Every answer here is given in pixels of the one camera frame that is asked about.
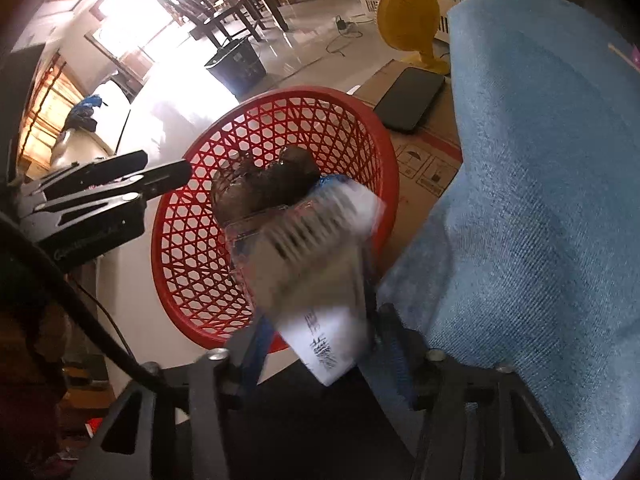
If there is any black cable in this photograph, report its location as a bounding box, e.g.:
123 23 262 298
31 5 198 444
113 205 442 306
0 210 171 396

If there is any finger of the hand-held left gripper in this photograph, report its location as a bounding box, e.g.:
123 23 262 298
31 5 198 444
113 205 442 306
30 160 193 268
15 150 148 201

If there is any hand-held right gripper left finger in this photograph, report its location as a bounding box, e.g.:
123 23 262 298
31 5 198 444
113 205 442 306
70 317 273 480

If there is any blue tablecloth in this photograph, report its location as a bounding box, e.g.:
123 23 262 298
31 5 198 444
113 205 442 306
360 0 640 480

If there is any black plastic bag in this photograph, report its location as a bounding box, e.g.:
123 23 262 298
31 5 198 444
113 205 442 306
210 145 321 221

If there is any red plastic mesh basket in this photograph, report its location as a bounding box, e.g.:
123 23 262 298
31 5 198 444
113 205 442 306
151 86 401 351

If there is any yellow desk fan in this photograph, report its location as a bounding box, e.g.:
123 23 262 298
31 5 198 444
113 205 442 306
376 0 450 77

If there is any black plastic basket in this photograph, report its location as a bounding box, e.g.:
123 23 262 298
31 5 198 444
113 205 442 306
204 36 267 96

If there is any dark wooden chair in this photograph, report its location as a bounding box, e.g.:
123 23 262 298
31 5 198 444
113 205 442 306
162 0 236 50

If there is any black smartphone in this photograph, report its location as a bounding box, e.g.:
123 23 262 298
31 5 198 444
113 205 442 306
373 66 446 135

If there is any brown cardboard box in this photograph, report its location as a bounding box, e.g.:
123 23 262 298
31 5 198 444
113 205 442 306
350 59 463 271

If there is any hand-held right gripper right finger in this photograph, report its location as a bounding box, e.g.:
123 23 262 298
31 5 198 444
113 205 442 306
370 305 583 480

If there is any blue cloth bundle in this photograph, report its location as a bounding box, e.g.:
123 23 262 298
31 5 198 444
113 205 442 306
67 94 109 132

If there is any white paper box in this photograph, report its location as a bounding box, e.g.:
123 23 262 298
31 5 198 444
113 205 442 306
247 180 386 387

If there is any black floor power cord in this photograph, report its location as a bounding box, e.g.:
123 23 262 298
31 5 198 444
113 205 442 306
325 14 377 57

